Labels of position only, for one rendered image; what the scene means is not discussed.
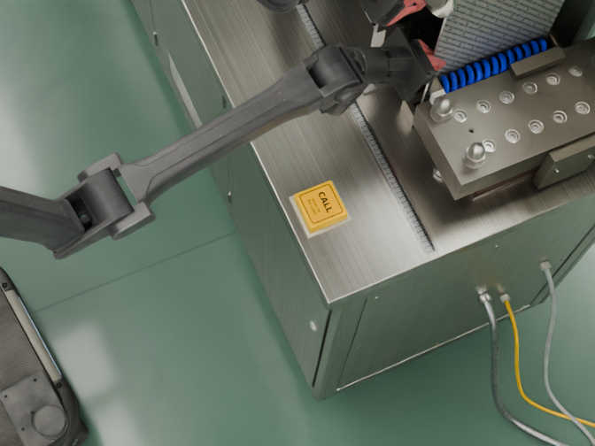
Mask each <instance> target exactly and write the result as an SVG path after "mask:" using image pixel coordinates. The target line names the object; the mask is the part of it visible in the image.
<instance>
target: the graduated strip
mask: <svg viewBox="0 0 595 446"><path fill-rule="evenodd" d="M295 8H296V10H297V13H298V15H299V17H300V18H301V20H302V22H303V23H304V25H305V28H306V30H307V32H308V34H309V35H310V37H311V38H312V40H313V43H314V45H315V47H316V49H319V48H321V47H324V46H328V45H327V43H326V41H325V39H324V37H323V35H322V34H321V31H320V29H319V28H318V26H317V24H316V22H315V21H314V19H313V16H312V14H311V13H310V11H309V9H308V8H307V6H306V4H300V5H297V6H296V7H295ZM348 109H349V111H350V113H351V115H352V116H353V118H354V120H355V122H356V124H357V126H358V128H359V131H360V132H361V133H362V135H363V137H364V139H365V141H366V143H367V146H368V147H369V149H370V150H371V152H372V154H373V156H374V158H375V161H376V163H377V164H378V165H379V167H380V169H381V171H382V174H383V176H384V178H385V179H386V181H387V182H388V184H389V186H390V189H391V191H392V193H393V194H394V196H395V197H396V199H397V201H398V204H399V206H400V208H401V210H402V211H403V213H404V214H405V216H406V219H407V221H408V223H409V225H410V226H411V228H412V230H413V232H414V234H415V236H416V238H417V240H418V241H419V243H420V245H421V247H422V249H423V251H424V253H425V255H427V254H429V253H431V252H433V251H436V250H437V248H436V246H435V244H434V243H433V242H432V240H431V238H430V236H429V233H428V231H427V230H426V228H425V226H424V225H423V223H422V221H421V218H420V217H419V215H418V213H417V211H416V210H415V208H414V206H413V204H412V202H411V200H410V198H409V196H408V194H407V193H406V191H405V189H404V187H403V185H402V183H401V181H400V179H399V178H398V176H397V174H396V172H395V170H394V168H393V166H392V165H391V163H390V161H389V159H388V157H387V155H386V153H385V152H384V150H383V147H382V145H381V144H380V142H379V140H378V139H377V137H376V135H375V132H374V130H373V128H372V127H371V126H370V124H369V122H368V120H367V117H366V115H365V113H364V112H363V111H362V109H361V107H360V105H359V102H358V100H357V99H356V100H355V101H354V102H353V103H352V104H351V105H350V106H349V107H348Z"/></svg>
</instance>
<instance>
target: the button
mask: <svg viewBox="0 0 595 446"><path fill-rule="evenodd" d="M294 201H295V203H296V205H297V207H298V209H299V212H300V214H301V216H302V218H303V220H304V222H305V224H306V226H307V228H308V230H309V232H310V233H313V232H315V231H318V230H320V229H323V228H324V227H328V226H331V225H333V224H336V223H337V222H340V221H342V220H345V219H347V215H348V212H347V210H346V209H345V207H344V204H343V203H342V201H341V199H340V197H339V195H338V194H337V192H336V189H335V187H334V185H333V183H332V181H326V182H324V183H322V184H320V185H317V186H315V187H312V188H309V189H307V190H304V191H301V192H299V193H296V194H295V195H294Z"/></svg>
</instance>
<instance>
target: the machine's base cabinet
mask: <svg viewBox="0 0 595 446"><path fill-rule="evenodd" d="M131 1H132V3H133V5H134V7H135V10H136V12H137V14H138V16H139V18H140V20H141V22H142V24H143V27H144V29H145V31H146V34H147V35H148V37H149V39H150V41H151V45H152V47H153V49H154V50H155V52H156V55H157V57H158V60H159V62H160V64H161V66H162V68H163V70H164V72H165V74H166V77H167V79H168V81H169V83H170V85H171V87H172V90H173V92H174V94H175V96H176V98H177V101H178V103H179V105H180V106H181V108H182V112H183V114H184V116H185V118H186V120H187V122H188V124H189V127H190V129H191V131H194V130H196V129H198V128H199V127H201V126H203V125H204V124H206V123H208V122H210V121H211V120H213V119H216V118H217V117H219V116H220V115H222V114H223V113H225V112H228V111H230V109H229V108H228V105H227V102H226V100H225V98H224V96H223V95H222V93H221V91H220V88H219V86H218V84H217V82H216V80H215V78H214V76H213V73H212V71H211V69H210V67H209V65H208V64H207V62H206V60H205V56H204V54H203V52H202V51H201V49H200V47H199V45H198V43H197V40H196V38H195V36H194V34H193V32H192V30H191V28H190V26H189V23H188V21H187V20H186V18H185V16H184V13H183V11H182V8H181V6H180V5H179V3H178V1H177V0H131ZM208 168H209V170H210V172H211V174H212V177H213V179H214V181H215V183H216V185H217V187H218V190H219V192H220V194H221V196H222V198H223V201H224V203H225V205H226V206H227V208H228V212H229V214H230V216H231V218H232V220H233V222H234V224H235V226H236V229H237V231H238V234H239V235H240V237H241V239H242V241H243V245H244V247H245V248H246V250H247V252H248V254H249V257H250V259H251V262H252V263H253V265H254V268H255V270H256V272H257V274H258V276H259V279H260V281H261V283H262V285H263V287H264V290H265V291H266V293H267V296H268V298H269V301H270V303H271V305H272V306H273V308H274V312H275V314H276V316H277V318H278V319H279V321H280V324H281V326H282V329H283V331H284V333H285V335H286V337H287V339H288V341H289V343H290V347H291V348H292V350H293V352H294V354H295V357H296V359H297V361H298V363H299V365H300V368H301V370H302V372H303V374H304V376H305V379H306V381H307V383H308V385H309V387H310V389H311V391H312V393H313V396H314V398H315V401H316V402H319V401H321V400H322V399H325V398H327V397H330V396H333V395H334V394H337V393H339V392H341V391H343V390H346V389H348V388H351V387H353V386H355V385H357V384H360V383H361V382H363V381H367V380H369V379H371V378H373V377H375V376H377V375H379V374H382V373H385V372H387V371H389V370H391V369H393V368H395V367H398V366H400V365H403V364H405V363H407V362H409V361H412V360H414V359H416V358H419V357H421V356H423V355H425V354H428V353H430V352H431V351H434V350H437V349H439V348H442V347H444V346H445V345H447V344H450V343H452V342H455V341H458V340H459V339H461V338H464V337H466V336H468V335H471V334H473V333H475V332H477V331H480V330H482V329H484V328H486V327H489V326H490V324H489V321H488V318H487V314H486V311H485V309H484V307H483V305H480V303H479V302H478V300H477V299H478V298H479V297H480V296H481V295H483V294H487V293H490V294H491V297H492V300H491V301H490V302H491V306H492V309H493V311H494V313H495V317H496V321H497V323H498V322H500V321H502V320H504V319H507V318H510V316H509V313H508V310H507V308H506V304H505V303H502V302H501V300H500V297H501V295H503V294H508V295H509V296H510V298H511V299H510V300H509V301H508V302H509V304H510V307H511V309H512V312H513V315H515V314H518V313H520V312H522V311H526V310H528V309H529V308H532V307H534V306H536V305H538V304H542V303H543V302H544V301H545V300H546V299H547V297H548V296H549V295H550V289H549V285H548V281H547V279H546V276H545V272H542V271H541V269H540V267H539V266H540V265H541V263H543V262H545V261H549V262H550V264H551V266H552V267H551V268H550V269H549V270H550V273H551V276H552V280H553V284H554V288H557V287H558V285H559V284H560V283H561V282H562V280H563V279H564V278H565V277H566V276H567V275H568V273H569V272H570V271H571V270H572V269H573V267H574V266H575V265H576V264H577V262H578V261H579V260H580V259H581V258H582V257H583V255H584V254H585V253H586V252H587V251H588V249H589V248H590V247H591V246H592V245H593V244H594V243H595V197H594V198H592V199H590V200H588V201H585V202H583V203H581V204H578V205H575V206H573V207H571V208H568V209H566V210H565V211H561V212H559V213H556V214H554V215H552V216H550V217H548V218H545V219H542V220H539V221H538V222H535V223H533V224H531V225H528V226H526V227H523V228H521V229H519V230H516V231H514V232H512V233H510V234H508V235H504V236H502V237H499V238H498V239H496V240H493V241H491V242H487V243H485V244H483V245H481V246H479V247H476V248H474V249H472V250H469V251H466V252H464V253H462V254H459V255H458V256H456V257H453V258H450V259H447V260H445V261H443V262H441V263H439V264H436V265H433V266H431V267H429V268H426V269H424V270H422V271H419V272H418V273H414V274H412V275H410V276H407V277H405V278H403V279H401V280H399V281H395V282H393V283H391V284H389V285H387V286H384V287H382V288H379V289H377V290H374V291H372V292H370V293H367V294H365V295H364V296H360V297H357V298H355V299H353V300H351V301H349V302H347V303H344V304H340V305H338V306H337V307H334V308H332V309H330V310H326V309H325V307H324V305H323V303H322V301H321V298H320V296H319V294H318V292H317V290H316V288H315V286H314V285H313V282H312V279H311V277H310V275H309V273H308V272H307V270H306V268H305V265H304V263H303V261H302V259H301V257H300V255H299V253H298V250H297V248H296V246H295V244H294V242H293V241H292V239H291V237H290V233H289V231H288V229H287V227H286V226H285V224H284V222H283V220H282V217H281V215H280V213H279V211H278V209H277V207H276V205H275V203H274V200H273V198H272V197H271V195H270V193H269V190H268V188H267V185H266V183H265V182H264V180H263V178H262V176H261V174H260V172H259V169H258V167H257V165H256V163H255V161H254V159H253V157H252V155H251V153H250V151H249V149H248V146H247V144H245V145H244V146H243V147H241V148H239V149H237V150H235V151H233V152H231V153H230V154H228V155H226V156H225V157H224V158H221V159H220V160H218V161H216V162H214V163H213V164H211V165H209V166H208Z"/></svg>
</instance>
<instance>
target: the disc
mask: <svg viewBox="0 0 595 446"><path fill-rule="evenodd" d="M455 2H456V0H446V3H445V5H444V6H443V7H442V8H439V9H435V8H433V7H431V6H430V5H428V4H427V3H426V7H427V8H428V9H429V10H430V11H431V12H432V13H433V14H434V15H436V16H437V17H438V18H441V19H444V18H447V17H449V16H450V15H451V14H452V12H453V9H454V6H455Z"/></svg>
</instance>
